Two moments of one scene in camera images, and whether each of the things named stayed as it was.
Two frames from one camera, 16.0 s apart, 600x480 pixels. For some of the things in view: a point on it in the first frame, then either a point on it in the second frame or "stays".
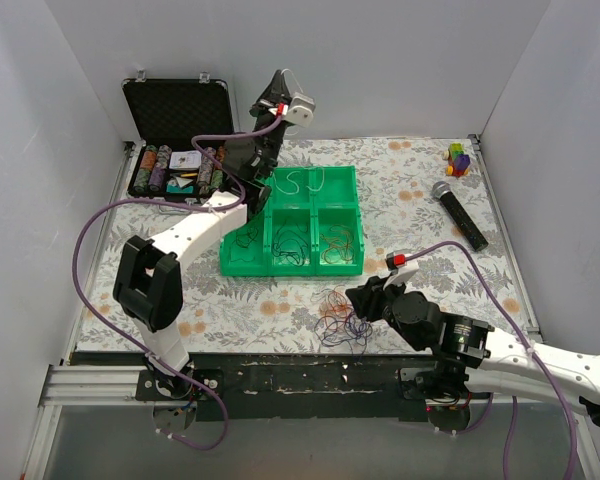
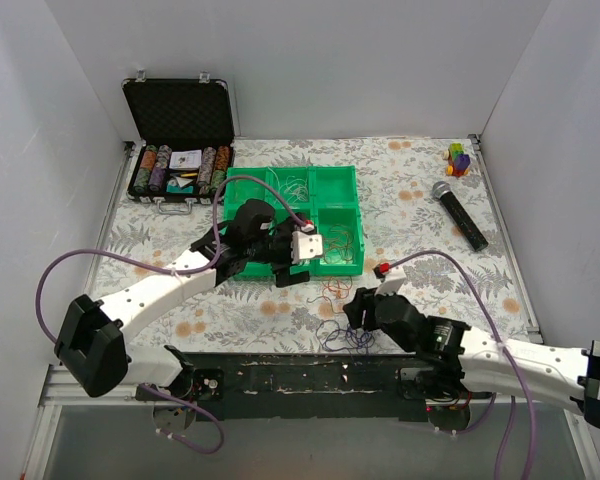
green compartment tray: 308,227 stays
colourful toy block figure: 458,160 stays
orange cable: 340,249 stays
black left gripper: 269,107 → 287,250
